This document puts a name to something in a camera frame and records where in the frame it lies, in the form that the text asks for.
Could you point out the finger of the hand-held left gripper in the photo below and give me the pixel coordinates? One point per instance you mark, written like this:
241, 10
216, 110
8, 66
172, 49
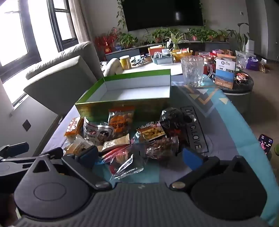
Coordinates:
53, 151
17, 149

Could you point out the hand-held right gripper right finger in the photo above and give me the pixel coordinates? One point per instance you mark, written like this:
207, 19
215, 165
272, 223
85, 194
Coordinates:
191, 158

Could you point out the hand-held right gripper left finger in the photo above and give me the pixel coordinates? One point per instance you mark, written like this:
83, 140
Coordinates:
88, 156

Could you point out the silver white snack packet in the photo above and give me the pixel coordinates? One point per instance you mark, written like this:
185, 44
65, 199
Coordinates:
96, 133

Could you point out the clear nut snack packet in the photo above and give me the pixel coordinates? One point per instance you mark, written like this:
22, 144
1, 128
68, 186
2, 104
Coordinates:
161, 148

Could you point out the pink sausage snack packet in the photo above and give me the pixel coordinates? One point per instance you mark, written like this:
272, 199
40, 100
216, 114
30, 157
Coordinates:
122, 162

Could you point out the green cardboard box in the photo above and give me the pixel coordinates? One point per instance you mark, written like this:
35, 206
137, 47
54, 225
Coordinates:
143, 109

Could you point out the white bread packet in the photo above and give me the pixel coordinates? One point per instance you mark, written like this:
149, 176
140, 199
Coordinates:
78, 145

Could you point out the orange white snack packet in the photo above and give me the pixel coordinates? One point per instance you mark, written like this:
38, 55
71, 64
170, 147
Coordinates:
73, 128

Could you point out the beige small snack packet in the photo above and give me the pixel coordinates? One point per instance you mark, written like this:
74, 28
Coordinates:
117, 141

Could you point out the dark glossy dried-fruit bag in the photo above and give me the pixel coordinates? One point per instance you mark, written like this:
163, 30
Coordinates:
174, 117

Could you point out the yellow cracker snack packet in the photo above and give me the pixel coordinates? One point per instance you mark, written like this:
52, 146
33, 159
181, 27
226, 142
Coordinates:
152, 133

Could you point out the orange round-ball snack packet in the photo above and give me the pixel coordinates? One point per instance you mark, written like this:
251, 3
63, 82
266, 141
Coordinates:
121, 122

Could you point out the beige fabric sofa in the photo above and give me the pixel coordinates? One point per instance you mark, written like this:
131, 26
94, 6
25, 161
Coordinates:
54, 87

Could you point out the black smartphone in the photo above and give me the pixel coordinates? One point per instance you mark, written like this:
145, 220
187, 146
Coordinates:
265, 144

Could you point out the dark round side table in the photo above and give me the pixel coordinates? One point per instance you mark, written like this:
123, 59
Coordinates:
239, 96

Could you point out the green rounded object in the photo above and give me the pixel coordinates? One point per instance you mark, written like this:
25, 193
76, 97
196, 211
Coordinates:
276, 150

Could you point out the clear glass pitcher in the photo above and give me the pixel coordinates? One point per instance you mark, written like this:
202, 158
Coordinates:
193, 69

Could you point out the blue white carton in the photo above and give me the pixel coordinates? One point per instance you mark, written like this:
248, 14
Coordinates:
225, 74

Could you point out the white plush cushion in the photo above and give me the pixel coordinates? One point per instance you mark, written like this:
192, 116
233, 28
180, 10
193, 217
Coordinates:
112, 66

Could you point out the red white snack packets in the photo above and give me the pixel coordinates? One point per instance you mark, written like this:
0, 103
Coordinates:
242, 77

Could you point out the yellow can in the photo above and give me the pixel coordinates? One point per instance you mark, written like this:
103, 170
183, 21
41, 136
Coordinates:
125, 62

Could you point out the round white table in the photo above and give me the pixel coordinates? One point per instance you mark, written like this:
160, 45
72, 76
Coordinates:
148, 67

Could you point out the orange woven basket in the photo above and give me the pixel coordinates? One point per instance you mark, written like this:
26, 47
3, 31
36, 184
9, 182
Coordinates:
179, 56

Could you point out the blue grey plastic basket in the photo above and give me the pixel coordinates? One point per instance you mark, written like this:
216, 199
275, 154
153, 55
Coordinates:
163, 60

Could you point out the purple bag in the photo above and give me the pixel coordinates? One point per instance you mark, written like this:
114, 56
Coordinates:
252, 64

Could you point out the clear plastic bag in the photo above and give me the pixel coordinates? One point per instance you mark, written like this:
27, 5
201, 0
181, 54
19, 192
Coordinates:
243, 57

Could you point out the orange box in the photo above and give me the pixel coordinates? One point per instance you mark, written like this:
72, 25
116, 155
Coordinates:
154, 50

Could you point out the large dark framed window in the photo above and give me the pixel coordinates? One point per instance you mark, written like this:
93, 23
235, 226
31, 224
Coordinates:
13, 32

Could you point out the red flower decoration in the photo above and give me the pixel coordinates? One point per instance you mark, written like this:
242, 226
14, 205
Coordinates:
106, 40

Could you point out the spider plant in vase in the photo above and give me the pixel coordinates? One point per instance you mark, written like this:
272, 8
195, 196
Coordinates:
175, 38

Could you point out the green potted plant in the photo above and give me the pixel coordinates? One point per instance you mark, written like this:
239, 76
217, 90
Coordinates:
159, 35
202, 33
223, 35
127, 40

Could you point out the tall plant in white pot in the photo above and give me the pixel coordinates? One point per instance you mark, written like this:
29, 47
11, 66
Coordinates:
250, 45

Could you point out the light curtain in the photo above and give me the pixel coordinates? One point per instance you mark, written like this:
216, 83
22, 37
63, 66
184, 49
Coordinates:
78, 19

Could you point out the hanging green vine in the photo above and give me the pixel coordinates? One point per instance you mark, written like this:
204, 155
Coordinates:
120, 15

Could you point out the black flat television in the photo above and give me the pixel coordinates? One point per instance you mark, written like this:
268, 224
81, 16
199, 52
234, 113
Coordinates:
161, 13

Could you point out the black wall socket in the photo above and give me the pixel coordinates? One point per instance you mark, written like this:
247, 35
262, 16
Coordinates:
26, 125

